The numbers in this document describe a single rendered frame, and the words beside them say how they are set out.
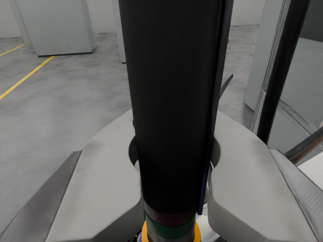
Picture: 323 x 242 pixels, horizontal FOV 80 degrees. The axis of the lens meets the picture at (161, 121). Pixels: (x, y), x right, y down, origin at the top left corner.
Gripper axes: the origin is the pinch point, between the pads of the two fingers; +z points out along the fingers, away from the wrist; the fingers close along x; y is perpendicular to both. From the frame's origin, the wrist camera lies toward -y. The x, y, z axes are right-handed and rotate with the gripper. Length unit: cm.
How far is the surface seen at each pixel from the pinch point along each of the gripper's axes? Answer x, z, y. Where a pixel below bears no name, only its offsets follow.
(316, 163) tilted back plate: 33.0, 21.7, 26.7
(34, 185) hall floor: -135, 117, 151
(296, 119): 70, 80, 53
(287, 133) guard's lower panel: 70, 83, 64
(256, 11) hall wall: 540, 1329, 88
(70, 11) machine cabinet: -292, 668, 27
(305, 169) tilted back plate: 31.4, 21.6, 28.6
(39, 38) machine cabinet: -406, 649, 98
